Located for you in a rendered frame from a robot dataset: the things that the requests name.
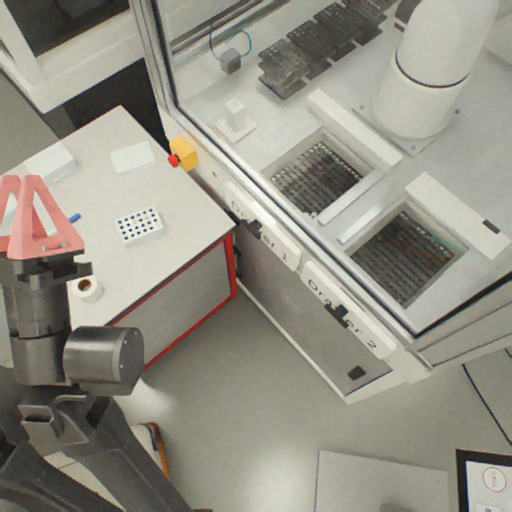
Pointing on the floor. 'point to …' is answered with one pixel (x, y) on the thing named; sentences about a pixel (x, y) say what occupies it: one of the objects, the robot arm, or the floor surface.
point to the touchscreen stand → (377, 486)
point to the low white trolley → (101, 177)
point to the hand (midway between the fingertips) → (22, 183)
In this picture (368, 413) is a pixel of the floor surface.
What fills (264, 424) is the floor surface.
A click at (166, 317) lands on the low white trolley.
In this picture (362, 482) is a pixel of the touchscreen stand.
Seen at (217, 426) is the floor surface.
